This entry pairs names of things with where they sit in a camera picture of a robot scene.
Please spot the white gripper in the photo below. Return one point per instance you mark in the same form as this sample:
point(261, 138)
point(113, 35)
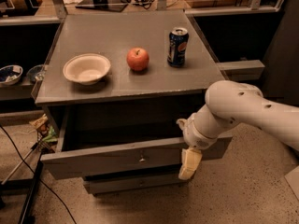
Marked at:
point(196, 136)

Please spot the grey top drawer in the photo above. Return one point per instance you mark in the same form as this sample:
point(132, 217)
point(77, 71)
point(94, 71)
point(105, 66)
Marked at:
point(95, 141)

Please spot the grey drawer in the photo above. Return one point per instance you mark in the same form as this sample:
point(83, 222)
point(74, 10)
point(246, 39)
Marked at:
point(131, 182)
point(95, 141)

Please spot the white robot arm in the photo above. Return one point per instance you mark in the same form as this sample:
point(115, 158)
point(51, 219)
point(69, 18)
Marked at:
point(228, 104)

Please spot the grey bottom drawer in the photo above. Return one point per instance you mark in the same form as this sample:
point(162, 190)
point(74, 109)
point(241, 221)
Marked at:
point(131, 182)

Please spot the grey drawer cabinet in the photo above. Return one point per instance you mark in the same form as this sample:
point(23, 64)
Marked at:
point(159, 87)

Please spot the grey side shelf block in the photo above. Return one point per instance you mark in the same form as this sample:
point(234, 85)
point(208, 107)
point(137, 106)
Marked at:
point(242, 70)

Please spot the red apple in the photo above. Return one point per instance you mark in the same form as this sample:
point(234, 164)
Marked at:
point(137, 59)

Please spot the blue pepsi can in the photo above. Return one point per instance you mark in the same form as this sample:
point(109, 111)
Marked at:
point(178, 40)

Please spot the white paper bowl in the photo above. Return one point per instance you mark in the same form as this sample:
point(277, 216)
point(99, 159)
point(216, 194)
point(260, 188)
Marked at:
point(86, 69)

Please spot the snack bag on floor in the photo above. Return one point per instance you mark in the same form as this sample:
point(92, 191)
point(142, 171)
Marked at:
point(45, 132)

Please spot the black stand leg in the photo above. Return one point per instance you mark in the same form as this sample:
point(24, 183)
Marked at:
point(25, 216)

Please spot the small dark bowl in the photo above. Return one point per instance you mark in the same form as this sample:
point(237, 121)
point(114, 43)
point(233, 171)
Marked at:
point(36, 73)

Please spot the black monitor stand base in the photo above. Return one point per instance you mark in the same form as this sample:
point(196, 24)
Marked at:
point(103, 5)

